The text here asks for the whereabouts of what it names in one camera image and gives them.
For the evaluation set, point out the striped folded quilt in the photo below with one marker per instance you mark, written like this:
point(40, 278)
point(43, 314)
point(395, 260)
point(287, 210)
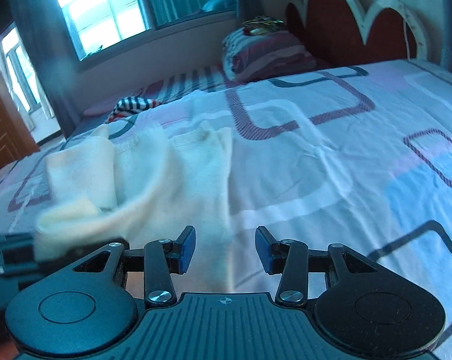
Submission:
point(258, 57)

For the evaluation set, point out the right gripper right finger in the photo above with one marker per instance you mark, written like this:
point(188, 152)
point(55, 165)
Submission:
point(288, 258)

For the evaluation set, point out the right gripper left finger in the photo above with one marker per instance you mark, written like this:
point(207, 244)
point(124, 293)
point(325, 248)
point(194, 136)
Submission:
point(162, 258)

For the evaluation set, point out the pink pillow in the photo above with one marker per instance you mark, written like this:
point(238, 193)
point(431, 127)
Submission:
point(100, 108)

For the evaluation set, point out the dark grey curtain left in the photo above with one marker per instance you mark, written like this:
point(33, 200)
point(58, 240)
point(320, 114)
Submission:
point(43, 31)

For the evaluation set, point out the patterned bed sheet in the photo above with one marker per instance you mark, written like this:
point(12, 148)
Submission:
point(358, 155)

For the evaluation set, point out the cream knit sweater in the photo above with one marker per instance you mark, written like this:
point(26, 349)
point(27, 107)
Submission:
point(147, 187)

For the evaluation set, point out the red white headboard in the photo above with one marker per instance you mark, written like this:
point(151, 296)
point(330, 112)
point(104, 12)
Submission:
point(344, 33)

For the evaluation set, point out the white sheer balcony curtain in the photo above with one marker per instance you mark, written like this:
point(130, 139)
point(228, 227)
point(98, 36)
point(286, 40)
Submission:
point(25, 88)

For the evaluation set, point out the brown wooden door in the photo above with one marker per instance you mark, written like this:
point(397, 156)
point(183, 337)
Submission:
point(16, 142)

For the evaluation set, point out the black white striped garment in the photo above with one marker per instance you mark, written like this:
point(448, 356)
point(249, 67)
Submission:
point(130, 106)

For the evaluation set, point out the window with teal curtain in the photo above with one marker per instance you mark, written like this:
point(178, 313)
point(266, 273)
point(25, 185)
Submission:
point(94, 25)

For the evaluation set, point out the striped mattress cover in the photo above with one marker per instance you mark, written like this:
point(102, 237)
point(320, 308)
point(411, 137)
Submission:
point(207, 79)

